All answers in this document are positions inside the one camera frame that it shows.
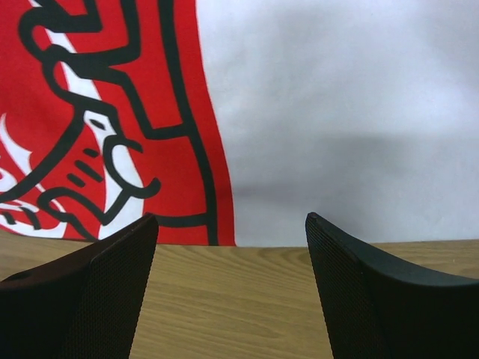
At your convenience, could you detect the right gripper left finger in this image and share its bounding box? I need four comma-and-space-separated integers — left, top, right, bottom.
1, 215, 159, 358

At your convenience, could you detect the white red printed t-shirt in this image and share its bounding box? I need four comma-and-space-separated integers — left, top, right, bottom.
0, 0, 479, 248

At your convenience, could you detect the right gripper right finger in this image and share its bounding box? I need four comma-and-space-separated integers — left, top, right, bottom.
305, 212, 478, 358

